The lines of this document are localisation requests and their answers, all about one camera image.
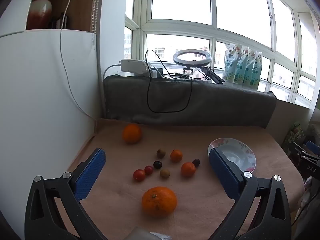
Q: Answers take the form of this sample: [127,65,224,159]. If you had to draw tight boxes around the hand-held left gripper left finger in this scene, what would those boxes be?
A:
[24,147,107,240]

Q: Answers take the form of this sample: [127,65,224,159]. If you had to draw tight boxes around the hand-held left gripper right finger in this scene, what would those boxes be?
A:
[209,147,292,240]

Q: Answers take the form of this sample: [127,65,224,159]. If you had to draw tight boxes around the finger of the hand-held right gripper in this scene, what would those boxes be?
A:
[291,142,320,160]
[306,141,320,153]

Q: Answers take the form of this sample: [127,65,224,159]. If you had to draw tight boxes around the white floral plate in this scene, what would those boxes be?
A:
[207,137,257,173]

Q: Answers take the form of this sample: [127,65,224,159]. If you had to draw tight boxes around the small tangerine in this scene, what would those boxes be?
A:
[181,162,196,177]
[170,149,183,163]

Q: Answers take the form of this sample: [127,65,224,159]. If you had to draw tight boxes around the large red cherry tomato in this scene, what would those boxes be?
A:
[133,169,146,182]

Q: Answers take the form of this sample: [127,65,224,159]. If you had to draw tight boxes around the smooth large orange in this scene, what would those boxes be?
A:
[122,123,142,145]

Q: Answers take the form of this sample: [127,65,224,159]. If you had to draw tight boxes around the bumpy large orange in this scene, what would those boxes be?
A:
[141,186,178,217]

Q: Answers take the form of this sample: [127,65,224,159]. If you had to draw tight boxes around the green packet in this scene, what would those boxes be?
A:
[282,122,304,153]

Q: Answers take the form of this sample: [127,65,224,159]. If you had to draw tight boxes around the grey blanket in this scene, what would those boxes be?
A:
[103,75,277,129]

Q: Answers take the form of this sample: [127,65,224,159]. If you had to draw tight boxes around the teal floral refill pouch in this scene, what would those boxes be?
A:
[222,43,242,83]
[244,49,257,88]
[251,51,263,90]
[234,45,249,85]

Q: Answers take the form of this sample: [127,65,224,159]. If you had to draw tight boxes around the black folded tripod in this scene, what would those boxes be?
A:
[199,65,225,84]

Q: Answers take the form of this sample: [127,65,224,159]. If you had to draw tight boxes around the white power strip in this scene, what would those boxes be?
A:
[120,59,148,76]

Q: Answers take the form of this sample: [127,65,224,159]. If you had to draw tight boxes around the white plug adapter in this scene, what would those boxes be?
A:
[149,66,163,78]

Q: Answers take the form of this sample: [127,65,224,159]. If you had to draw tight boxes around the dark books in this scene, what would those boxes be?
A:
[49,12,68,29]

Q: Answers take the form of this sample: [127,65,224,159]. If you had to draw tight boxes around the wooden shelf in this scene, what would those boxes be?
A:
[25,0,100,33]

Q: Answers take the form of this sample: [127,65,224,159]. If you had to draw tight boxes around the red and white vase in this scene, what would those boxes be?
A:
[26,0,53,30]

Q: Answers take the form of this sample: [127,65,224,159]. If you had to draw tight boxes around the black cable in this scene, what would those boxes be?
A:
[145,49,193,113]

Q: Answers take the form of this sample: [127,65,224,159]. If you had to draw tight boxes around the white power cord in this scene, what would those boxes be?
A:
[103,64,122,80]

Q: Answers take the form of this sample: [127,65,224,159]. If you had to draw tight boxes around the white ring light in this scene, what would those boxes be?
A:
[173,49,212,75]

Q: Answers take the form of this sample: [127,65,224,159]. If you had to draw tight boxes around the thin white cable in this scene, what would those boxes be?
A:
[60,0,98,124]

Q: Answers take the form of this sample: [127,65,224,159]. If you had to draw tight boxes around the white bead cord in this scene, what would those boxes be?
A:
[91,0,103,49]

